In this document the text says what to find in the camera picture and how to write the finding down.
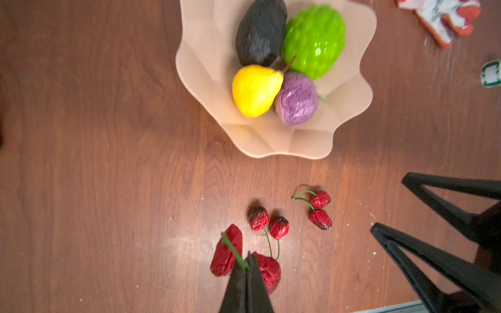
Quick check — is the purple fake cabbage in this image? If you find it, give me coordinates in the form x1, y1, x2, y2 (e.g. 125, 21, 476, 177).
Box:
274, 72, 320, 126

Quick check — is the dark fake avocado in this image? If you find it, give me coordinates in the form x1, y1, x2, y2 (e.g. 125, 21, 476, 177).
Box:
236, 0, 288, 67

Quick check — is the white red work glove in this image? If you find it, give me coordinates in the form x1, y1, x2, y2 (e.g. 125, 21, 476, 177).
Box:
396, 0, 481, 49

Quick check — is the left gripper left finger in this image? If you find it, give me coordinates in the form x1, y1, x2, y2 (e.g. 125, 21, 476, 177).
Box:
219, 263, 247, 313

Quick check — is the white tape roll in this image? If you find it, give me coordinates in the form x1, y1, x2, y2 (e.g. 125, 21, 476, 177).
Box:
480, 59, 501, 88

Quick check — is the green bumpy fake fruit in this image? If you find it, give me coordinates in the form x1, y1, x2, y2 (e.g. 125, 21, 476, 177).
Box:
281, 4, 347, 80

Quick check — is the yellow fake pear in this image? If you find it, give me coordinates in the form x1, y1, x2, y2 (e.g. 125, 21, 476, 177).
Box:
232, 56, 296, 118

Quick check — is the pink wavy fruit bowl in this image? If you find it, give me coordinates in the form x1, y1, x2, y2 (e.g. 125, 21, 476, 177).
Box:
175, 0, 378, 160

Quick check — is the red cherry pair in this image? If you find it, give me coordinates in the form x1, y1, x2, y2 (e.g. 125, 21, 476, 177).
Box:
292, 190, 333, 230
248, 206, 290, 260
210, 224, 282, 295

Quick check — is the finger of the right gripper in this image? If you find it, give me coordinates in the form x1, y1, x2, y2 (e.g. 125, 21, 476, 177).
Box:
371, 223, 500, 312
402, 172, 500, 239

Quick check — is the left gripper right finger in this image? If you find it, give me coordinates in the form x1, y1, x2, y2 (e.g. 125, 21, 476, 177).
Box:
246, 253, 274, 313

